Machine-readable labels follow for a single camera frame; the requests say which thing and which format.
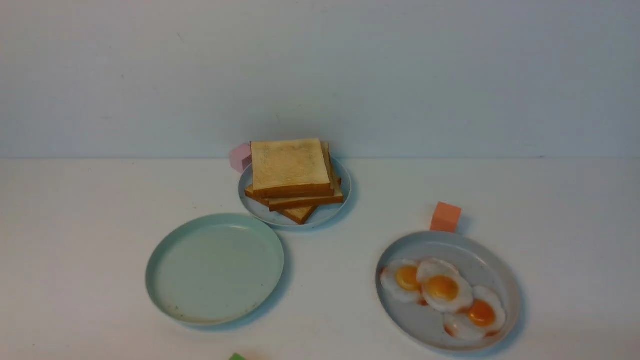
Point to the orange cube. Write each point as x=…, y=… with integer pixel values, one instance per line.
x=445, y=218

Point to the fried egg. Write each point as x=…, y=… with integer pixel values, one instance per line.
x=400, y=279
x=443, y=287
x=484, y=318

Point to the light green empty plate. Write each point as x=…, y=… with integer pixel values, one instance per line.
x=215, y=270

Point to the grey egg plate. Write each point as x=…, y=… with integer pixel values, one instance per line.
x=478, y=265

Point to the grey bread plate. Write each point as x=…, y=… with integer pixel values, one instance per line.
x=322, y=215

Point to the toast slice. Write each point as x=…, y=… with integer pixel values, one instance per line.
x=335, y=180
x=299, y=215
x=290, y=169
x=332, y=196

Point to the pink cube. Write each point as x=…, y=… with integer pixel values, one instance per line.
x=240, y=157

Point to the green cube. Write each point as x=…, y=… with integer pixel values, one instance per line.
x=237, y=356

